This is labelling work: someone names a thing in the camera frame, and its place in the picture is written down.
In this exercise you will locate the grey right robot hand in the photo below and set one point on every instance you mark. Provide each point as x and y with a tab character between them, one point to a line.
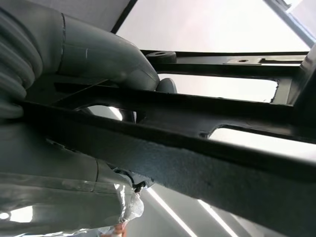
99	55

